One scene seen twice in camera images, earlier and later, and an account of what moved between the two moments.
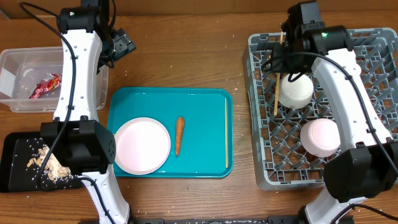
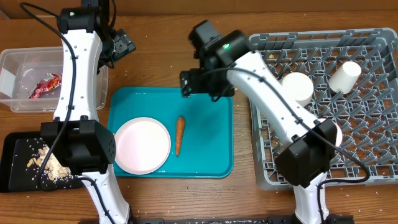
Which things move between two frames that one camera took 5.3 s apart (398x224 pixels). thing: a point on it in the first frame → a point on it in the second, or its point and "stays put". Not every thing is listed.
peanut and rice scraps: x=53 y=168 stays put
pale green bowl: x=297 y=94 stays put
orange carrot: x=179 y=134 stays put
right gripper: x=279 y=66 → x=203 y=87
